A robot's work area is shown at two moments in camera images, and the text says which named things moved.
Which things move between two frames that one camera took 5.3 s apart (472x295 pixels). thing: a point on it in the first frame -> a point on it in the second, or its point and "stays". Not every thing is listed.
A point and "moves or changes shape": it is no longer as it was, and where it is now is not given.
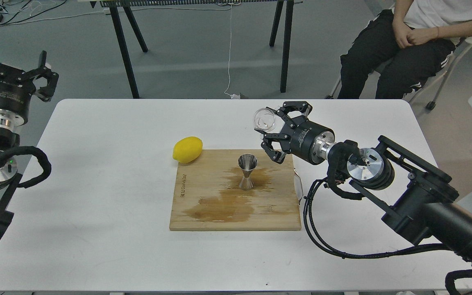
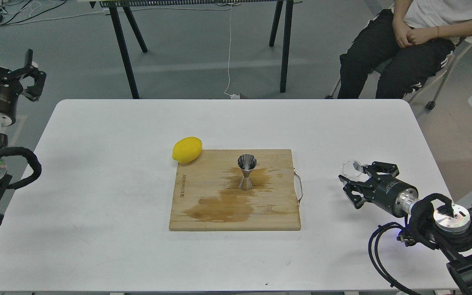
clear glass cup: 264,119 moves or changes shape
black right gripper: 306,139 -> 393,194
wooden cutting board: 207,196 stays
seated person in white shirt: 410,43 stays
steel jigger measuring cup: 247,162 stays
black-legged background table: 125,5 stays
